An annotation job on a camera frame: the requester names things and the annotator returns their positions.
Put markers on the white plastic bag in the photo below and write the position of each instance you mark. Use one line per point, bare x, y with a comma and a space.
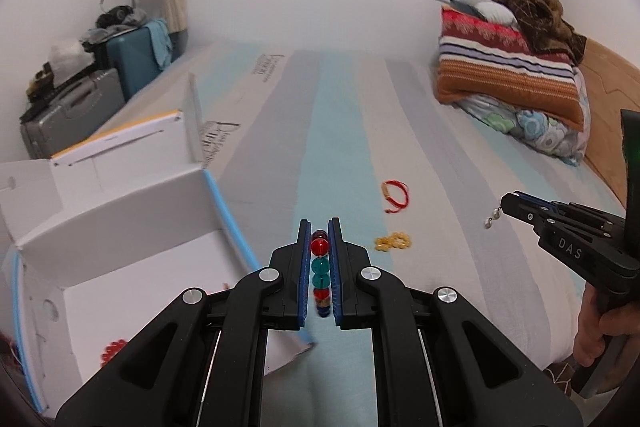
67, 57

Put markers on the grey suitcase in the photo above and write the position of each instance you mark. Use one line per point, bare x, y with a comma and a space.
75, 112

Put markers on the white cardboard box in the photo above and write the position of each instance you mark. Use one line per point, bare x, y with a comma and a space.
125, 227

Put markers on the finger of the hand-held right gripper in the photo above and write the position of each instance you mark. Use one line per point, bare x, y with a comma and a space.
520, 207
580, 214

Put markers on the blue suitcase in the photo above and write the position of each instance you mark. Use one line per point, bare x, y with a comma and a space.
130, 62

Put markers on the grey pillow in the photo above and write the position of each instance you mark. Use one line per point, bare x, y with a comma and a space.
492, 11

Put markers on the brown blanket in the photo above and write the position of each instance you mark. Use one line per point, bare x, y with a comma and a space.
540, 17

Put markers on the light blue cloth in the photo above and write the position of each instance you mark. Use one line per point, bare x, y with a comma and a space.
160, 42

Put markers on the person's right hand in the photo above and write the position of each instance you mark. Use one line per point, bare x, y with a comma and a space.
585, 332

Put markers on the floral pillow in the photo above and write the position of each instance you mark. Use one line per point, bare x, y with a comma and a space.
540, 132

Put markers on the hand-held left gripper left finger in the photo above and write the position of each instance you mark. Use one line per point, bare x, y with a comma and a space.
303, 277

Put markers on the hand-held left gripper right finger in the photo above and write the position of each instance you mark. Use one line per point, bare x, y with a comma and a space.
336, 277

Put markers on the wooden bed headboard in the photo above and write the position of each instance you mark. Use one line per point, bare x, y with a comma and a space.
605, 82

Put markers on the striped bed sheet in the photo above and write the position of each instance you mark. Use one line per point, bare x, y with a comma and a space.
325, 132

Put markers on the dark clutter on suitcase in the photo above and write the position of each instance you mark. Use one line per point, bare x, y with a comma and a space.
40, 82

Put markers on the black bag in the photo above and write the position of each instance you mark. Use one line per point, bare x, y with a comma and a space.
117, 17

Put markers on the striped folded blanket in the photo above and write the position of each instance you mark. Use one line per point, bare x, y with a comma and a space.
500, 72

